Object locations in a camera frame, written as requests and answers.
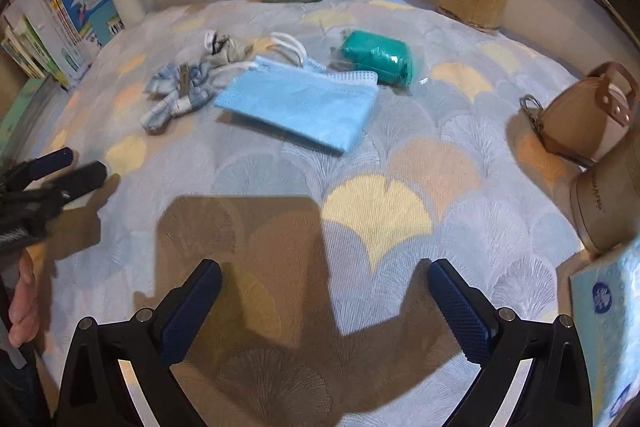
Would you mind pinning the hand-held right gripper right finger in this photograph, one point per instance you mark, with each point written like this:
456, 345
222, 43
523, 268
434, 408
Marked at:
457, 312

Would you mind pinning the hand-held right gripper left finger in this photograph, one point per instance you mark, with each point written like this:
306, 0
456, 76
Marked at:
192, 312

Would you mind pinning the blue face mask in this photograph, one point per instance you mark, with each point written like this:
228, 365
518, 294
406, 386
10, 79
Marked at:
300, 107

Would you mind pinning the beige cylindrical container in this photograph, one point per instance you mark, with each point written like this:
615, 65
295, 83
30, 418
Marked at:
610, 202

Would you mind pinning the brown leather key pouch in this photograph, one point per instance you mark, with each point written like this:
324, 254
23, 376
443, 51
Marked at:
575, 122

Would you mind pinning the light blue tissue pack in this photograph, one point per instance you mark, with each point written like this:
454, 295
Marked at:
605, 332

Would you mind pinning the scallop pattern tablecloth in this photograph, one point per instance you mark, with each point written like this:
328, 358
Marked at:
400, 157

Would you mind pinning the person's left hand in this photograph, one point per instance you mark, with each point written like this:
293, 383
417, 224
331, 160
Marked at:
25, 302

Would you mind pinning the green folded towel packet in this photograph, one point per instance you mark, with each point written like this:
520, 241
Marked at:
375, 57

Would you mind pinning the stack of books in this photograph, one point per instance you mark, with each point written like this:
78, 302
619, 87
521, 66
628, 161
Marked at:
75, 12

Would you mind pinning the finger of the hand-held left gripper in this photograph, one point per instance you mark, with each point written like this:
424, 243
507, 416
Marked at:
50, 159
85, 177

